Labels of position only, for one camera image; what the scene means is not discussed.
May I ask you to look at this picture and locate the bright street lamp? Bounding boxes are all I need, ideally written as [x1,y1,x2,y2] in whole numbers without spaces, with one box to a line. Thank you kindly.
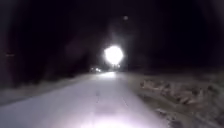
[103,45,125,66]

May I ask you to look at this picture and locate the vehicle with headlights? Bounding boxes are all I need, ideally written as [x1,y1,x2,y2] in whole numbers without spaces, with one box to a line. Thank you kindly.
[89,66,102,74]

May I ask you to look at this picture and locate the pale grey paved path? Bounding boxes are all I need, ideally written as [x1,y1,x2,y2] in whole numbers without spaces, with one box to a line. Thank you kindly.
[0,71,172,128]

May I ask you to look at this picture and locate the dim grass verge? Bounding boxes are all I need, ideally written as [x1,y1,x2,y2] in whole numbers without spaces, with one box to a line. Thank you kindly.
[0,73,95,107]

